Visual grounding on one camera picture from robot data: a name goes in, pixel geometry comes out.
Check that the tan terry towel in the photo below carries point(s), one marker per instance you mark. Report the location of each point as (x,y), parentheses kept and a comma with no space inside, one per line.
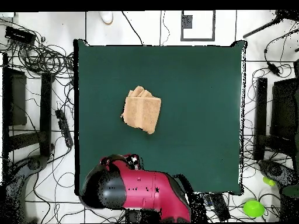
(142,109)

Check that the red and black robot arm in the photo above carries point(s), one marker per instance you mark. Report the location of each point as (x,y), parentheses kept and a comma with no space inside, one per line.
(144,186)

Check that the black flat box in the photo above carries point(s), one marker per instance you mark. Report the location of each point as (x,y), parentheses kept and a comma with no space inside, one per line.
(220,207)

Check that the dark green table cloth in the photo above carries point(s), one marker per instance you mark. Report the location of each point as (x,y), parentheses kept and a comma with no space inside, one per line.
(198,116)

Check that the black power strip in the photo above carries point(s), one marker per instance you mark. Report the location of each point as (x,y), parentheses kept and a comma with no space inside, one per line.
(64,128)

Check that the person's foot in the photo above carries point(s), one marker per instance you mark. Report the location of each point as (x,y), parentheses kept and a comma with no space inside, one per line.
(106,16)

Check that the small green plastic cup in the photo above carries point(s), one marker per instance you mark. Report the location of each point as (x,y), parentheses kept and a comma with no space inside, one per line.
(268,181)

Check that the bright green bowl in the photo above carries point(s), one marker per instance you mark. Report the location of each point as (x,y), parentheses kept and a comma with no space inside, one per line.
(254,208)

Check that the black power adapter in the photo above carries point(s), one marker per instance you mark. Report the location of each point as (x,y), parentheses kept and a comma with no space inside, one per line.
(272,68)

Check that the black tripod leg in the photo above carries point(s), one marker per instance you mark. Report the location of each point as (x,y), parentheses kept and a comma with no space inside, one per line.
(261,28)

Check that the dark green bin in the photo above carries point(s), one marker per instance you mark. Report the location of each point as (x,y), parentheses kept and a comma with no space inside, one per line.
(290,191)

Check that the black electronics box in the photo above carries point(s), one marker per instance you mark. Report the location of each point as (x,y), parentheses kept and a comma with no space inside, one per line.
(19,35)

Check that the grey square floor frame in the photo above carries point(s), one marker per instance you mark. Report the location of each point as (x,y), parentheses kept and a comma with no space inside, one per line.
(198,40)

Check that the black upright post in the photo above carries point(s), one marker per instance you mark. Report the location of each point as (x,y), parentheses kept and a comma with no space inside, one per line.
(45,114)
(260,116)

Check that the grey pedestal leg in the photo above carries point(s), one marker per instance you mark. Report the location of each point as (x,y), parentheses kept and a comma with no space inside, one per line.
(275,170)
(35,163)

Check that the black shelf frame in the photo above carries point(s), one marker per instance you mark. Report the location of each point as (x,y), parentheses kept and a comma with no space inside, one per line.
(283,109)
(18,100)

